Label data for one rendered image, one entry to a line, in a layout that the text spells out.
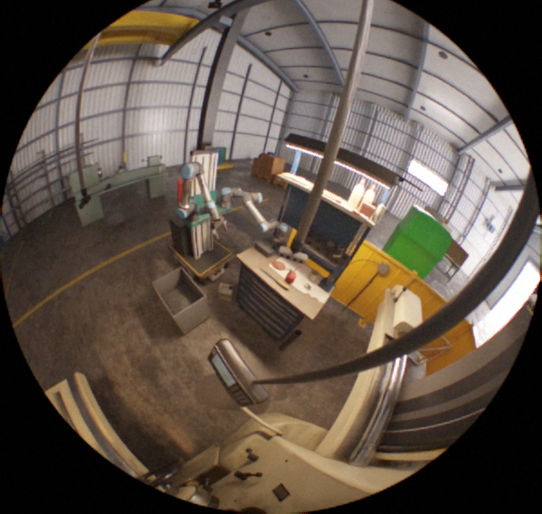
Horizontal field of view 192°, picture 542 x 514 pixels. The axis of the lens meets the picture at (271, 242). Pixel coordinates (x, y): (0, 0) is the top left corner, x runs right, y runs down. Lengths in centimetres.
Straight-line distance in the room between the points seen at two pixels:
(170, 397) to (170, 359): 47
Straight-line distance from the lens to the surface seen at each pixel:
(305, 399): 219
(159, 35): 793
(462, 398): 112
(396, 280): 237
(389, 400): 103
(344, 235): 142
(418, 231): 344
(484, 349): 116
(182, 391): 209
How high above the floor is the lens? 202
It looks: 37 degrees down
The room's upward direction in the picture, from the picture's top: 16 degrees clockwise
